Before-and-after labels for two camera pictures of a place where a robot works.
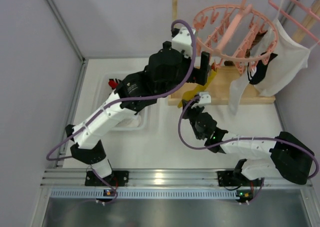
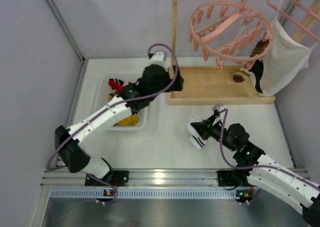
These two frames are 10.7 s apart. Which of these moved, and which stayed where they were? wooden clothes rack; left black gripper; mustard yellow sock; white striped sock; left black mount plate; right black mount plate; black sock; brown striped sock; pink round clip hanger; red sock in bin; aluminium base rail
Moved: mustard yellow sock; white striped sock; left black gripper; black sock; brown striped sock
Stayed: wooden clothes rack; pink round clip hanger; aluminium base rail; red sock in bin; left black mount plate; right black mount plate
